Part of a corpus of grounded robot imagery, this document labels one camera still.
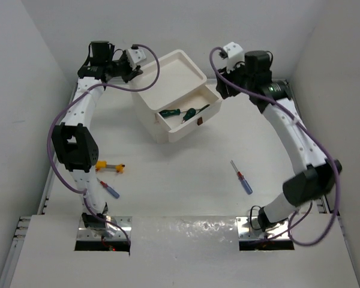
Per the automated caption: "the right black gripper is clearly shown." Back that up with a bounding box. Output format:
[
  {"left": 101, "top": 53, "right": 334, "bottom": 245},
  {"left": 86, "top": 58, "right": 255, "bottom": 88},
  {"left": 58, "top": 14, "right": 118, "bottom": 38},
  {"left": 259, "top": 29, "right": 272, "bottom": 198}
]
[{"left": 215, "top": 58, "right": 253, "bottom": 99}]

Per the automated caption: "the white pull-out drawer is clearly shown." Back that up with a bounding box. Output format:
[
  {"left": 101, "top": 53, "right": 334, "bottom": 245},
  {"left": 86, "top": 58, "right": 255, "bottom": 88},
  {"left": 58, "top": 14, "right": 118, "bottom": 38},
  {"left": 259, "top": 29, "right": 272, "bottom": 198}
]
[{"left": 156, "top": 85, "right": 222, "bottom": 143}]

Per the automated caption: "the white drawer cabinet box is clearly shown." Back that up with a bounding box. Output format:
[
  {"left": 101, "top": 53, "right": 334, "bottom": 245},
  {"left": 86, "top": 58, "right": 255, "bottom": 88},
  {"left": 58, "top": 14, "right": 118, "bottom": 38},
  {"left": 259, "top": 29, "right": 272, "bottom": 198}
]
[{"left": 132, "top": 50, "right": 208, "bottom": 144}]

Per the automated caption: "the long green screwdriver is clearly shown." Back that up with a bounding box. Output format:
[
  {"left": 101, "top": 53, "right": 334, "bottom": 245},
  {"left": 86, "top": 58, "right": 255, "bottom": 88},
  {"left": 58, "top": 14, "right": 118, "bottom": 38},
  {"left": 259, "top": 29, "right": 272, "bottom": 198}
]
[{"left": 159, "top": 109, "right": 186, "bottom": 118}]

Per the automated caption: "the small stubby green screwdriver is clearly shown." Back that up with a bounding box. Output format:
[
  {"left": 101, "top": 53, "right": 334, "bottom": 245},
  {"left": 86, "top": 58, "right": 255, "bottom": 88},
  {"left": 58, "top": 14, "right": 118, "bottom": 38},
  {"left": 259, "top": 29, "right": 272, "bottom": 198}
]
[{"left": 182, "top": 108, "right": 196, "bottom": 124}]

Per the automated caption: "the red blue screwdriver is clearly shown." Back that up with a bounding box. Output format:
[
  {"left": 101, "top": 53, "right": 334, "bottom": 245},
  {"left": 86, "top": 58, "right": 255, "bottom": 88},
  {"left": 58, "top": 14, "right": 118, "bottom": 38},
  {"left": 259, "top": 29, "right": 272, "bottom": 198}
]
[
  {"left": 230, "top": 160, "right": 253, "bottom": 195},
  {"left": 97, "top": 179, "right": 120, "bottom": 199}
]

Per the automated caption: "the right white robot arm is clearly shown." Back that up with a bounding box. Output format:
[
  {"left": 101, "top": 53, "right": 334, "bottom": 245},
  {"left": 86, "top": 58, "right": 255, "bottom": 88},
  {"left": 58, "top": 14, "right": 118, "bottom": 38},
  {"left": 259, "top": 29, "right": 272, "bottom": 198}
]
[{"left": 212, "top": 44, "right": 342, "bottom": 231}]

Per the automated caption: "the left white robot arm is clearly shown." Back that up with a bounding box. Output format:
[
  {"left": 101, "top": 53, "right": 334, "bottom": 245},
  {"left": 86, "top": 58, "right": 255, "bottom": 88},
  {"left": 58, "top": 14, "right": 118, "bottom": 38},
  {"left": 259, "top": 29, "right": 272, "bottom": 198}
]
[{"left": 47, "top": 41, "right": 146, "bottom": 239}]

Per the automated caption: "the yellow clamp tool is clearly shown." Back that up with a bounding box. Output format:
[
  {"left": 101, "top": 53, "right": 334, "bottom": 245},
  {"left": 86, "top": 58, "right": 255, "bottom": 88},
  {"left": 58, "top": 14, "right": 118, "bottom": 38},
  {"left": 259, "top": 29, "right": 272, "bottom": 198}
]
[{"left": 95, "top": 161, "right": 125, "bottom": 173}]

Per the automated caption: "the white front cover board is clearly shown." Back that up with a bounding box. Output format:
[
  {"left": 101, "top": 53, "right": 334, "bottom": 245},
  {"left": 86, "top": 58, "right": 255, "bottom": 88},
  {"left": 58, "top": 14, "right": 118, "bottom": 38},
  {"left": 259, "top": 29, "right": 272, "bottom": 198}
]
[{"left": 11, "top": 215, "right": 358, "bottom": 287}]

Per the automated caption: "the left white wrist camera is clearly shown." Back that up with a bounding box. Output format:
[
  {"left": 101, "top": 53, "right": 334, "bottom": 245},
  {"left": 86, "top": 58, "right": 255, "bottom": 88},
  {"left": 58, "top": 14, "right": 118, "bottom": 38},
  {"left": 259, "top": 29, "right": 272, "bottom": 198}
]
[{"left": 126, "top": 48, "right": 146, "bottom": 70}]

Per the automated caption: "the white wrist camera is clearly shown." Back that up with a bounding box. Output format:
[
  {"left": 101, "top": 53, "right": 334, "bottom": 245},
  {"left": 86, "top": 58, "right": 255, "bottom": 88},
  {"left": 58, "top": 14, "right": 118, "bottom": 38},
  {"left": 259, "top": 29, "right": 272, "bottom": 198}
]
[
  {"left": 126, "top": 48, "right": 146, "bottom": 70},
  {"left": 223, "top": 42, "right": 245, "bottom": 73}
]

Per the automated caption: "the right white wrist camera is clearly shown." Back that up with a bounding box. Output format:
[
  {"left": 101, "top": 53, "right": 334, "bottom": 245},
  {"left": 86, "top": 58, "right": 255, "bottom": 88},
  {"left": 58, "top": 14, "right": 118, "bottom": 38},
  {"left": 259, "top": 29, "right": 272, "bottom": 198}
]
[{"left": 223, "top": 42, "right": 245, "bottom": 73}]

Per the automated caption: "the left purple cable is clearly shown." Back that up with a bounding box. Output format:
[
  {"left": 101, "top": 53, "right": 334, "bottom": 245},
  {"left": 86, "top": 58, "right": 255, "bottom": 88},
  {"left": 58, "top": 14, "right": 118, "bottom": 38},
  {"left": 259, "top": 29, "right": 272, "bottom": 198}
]
[{"left": 47, "top": 44, "right": 160, "bottom": 250}]

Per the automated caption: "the purple cable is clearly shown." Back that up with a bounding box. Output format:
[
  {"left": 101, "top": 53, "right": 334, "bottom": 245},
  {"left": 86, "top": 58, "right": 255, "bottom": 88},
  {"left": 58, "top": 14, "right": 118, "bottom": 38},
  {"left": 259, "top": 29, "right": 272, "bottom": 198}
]
[
  {"left": 47, "top": 44, "right": 160, "bottom": 250},
  {"left": 209, "top": 47, "right": 340, "bottom": 246}
]

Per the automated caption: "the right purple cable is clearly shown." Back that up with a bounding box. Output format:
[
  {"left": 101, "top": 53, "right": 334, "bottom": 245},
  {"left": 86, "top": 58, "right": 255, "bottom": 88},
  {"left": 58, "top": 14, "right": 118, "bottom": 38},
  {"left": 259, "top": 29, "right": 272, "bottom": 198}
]
[{"left": 209, "top": 47, "right": 340, "bottom": 246}]

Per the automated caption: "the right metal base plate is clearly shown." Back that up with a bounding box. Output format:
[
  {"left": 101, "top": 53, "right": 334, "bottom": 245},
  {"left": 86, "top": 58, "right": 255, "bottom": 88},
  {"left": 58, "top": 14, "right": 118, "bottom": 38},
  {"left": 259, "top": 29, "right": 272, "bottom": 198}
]
[{"left": 236, "top": 216, "right": 290, "bottom": 241}]

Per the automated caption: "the metal base plate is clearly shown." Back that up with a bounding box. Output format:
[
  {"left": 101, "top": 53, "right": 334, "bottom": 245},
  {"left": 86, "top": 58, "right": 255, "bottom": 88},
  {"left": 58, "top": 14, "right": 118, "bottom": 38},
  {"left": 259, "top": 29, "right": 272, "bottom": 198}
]
[
  {"left": 236, "top": 216, "right": 290, "bottom": 241},
  {"left": 76, "top": 216, "right": 133, "bottom": 241}
]

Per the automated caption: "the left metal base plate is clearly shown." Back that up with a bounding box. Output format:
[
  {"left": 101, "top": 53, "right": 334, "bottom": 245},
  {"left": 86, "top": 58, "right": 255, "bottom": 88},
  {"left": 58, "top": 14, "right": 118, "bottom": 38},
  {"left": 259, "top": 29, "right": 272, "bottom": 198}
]
[{"left": 76, "top": 216, "right": 133, "bottom": 241}]

